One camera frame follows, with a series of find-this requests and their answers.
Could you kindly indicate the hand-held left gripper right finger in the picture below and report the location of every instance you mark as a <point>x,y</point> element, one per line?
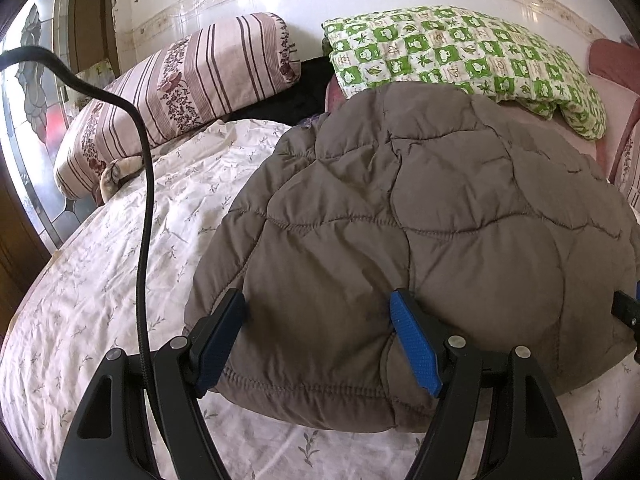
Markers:
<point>417,345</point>

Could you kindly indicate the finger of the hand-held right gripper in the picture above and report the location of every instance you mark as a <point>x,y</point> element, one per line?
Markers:
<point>626,307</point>

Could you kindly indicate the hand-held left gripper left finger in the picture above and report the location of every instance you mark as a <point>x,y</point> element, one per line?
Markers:
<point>220,345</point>

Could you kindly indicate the grey-brown puffer jacket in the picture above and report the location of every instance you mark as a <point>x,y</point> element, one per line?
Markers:
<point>400,185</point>

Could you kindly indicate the striped floral pillow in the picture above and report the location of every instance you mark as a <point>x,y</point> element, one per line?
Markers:
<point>175,85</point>
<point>631,175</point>

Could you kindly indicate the white floral bed sheet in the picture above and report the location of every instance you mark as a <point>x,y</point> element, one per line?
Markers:
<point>100,285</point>

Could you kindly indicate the beige floral cloth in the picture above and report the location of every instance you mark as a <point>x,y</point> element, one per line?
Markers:
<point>117,172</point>

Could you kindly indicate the black cloth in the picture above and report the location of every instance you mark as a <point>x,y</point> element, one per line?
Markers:
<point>280,95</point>

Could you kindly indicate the green checkered pillow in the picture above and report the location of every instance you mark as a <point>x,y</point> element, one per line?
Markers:
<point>450,50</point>

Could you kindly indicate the stained glass window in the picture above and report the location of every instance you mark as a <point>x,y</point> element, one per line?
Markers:
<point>35,85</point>

